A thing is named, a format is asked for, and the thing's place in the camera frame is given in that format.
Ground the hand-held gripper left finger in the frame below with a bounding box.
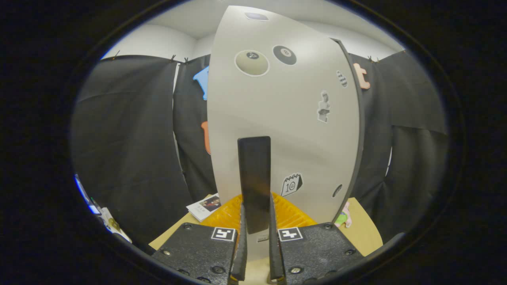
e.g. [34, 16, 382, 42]
[152, 194, 248, 285]

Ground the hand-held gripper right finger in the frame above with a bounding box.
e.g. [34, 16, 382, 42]
[269, 193, 364, 285]

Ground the black door handle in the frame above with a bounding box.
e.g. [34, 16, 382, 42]
[238, 136, 272, 235]

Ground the white shoe cabinet door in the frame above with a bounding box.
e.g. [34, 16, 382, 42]
[207, 5, 360, 262]

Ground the grey shoe cabinet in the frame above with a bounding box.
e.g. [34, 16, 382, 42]
[331, 38, 366, 222]

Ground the green pink plush toy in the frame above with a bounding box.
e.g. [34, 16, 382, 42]
[334, 201, 352, 228]

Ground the white book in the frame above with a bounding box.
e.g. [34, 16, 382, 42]
[186, 193, 222, 222]

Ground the white cluttered equipment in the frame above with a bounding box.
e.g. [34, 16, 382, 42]
[99, 207, 132, 243]

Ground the black backdrop cloth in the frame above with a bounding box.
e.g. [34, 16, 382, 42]
[71, 49, 450, 250]

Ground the blue lit monitor screen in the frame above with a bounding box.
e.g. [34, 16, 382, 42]
[74, 174, 101, 215]

